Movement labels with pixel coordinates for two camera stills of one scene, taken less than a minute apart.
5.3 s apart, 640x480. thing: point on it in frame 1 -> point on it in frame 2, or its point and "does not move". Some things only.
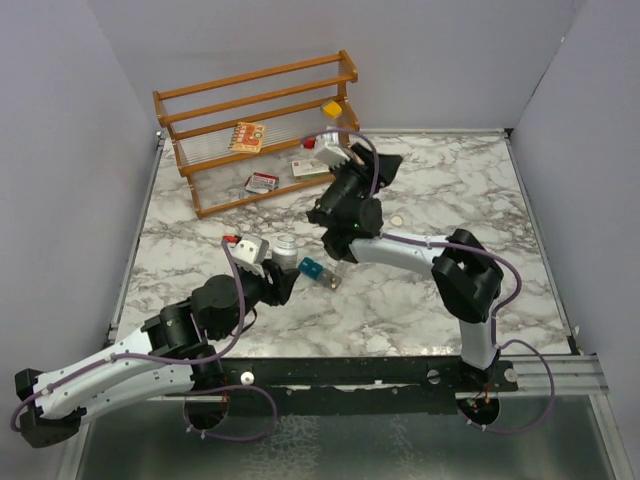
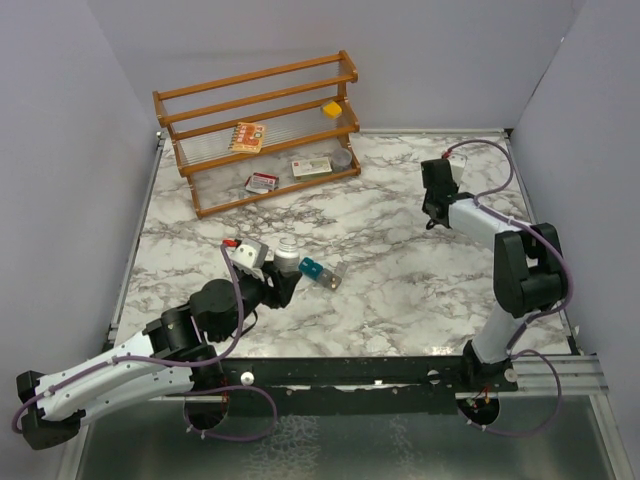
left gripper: (278, 292) does not move
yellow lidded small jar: (332, 110) does not move
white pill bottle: (286, 253) does not move
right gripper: (363, 171) -> (456, 187)
